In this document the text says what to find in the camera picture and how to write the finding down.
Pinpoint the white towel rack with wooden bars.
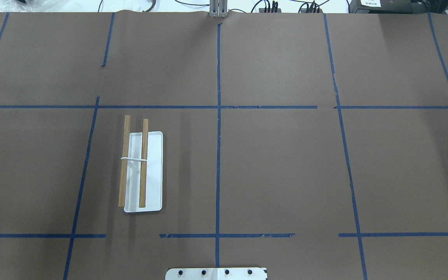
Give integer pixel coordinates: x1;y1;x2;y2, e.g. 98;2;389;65
118;115;164;213

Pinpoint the white mounting plate with bolts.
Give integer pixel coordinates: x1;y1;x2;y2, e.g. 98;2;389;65
165;267;268;280

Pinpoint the black device top right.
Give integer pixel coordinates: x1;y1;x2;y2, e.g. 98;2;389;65
349;0;432;14

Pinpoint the grey aluminium post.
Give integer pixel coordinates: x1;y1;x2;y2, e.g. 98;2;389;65
209;0;229;18

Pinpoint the black cable hub left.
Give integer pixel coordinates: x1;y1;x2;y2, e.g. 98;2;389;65
256;0;282;14

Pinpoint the black cable hub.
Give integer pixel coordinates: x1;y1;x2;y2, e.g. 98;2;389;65
297;2;322;14
256;0;282;14

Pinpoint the black cable hub right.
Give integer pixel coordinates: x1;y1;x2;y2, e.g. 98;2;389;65
297;2;322;14

